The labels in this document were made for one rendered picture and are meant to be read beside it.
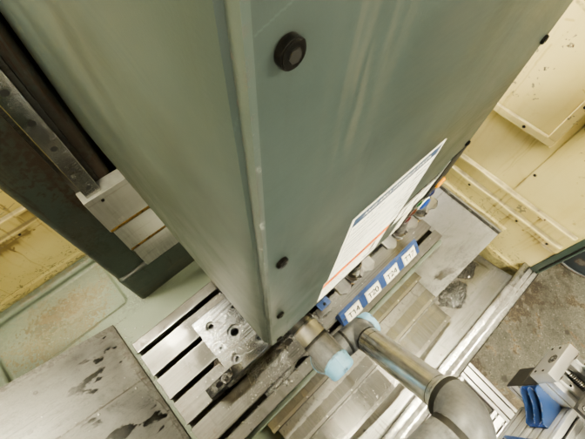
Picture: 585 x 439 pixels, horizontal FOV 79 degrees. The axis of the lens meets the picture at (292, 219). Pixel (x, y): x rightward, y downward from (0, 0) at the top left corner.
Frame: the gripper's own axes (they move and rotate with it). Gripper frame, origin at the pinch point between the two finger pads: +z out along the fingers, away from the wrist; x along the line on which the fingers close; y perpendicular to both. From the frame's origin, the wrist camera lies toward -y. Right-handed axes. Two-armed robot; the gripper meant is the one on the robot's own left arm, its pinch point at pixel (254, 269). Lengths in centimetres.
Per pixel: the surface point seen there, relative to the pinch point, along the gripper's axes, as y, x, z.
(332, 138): -80, -7, -21
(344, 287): 9.6, 18.5, -19.3
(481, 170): 21, 100, -22
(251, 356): 32.4, -14.3, -12.9
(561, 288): 130, 168, -108
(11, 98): -44, -20, 42
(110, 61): -80, -13, -9
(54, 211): -8, -31, 46
